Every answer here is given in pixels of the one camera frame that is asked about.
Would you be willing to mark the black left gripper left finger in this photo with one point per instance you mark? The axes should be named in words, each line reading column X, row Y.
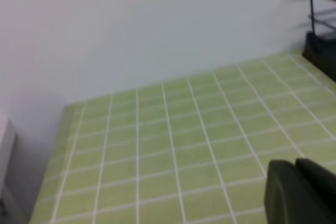
column 290, row 199

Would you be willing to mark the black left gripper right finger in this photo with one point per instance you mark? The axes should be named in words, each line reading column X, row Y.
column 318, row 177

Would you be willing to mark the black wire dish rack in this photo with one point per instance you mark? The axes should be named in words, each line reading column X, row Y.
column 319, row 48

